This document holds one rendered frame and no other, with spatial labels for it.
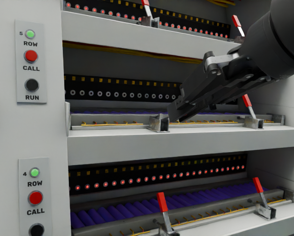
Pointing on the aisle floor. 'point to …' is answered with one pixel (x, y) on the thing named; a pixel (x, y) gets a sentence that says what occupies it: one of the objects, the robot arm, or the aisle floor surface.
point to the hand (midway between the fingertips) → (186, 106)
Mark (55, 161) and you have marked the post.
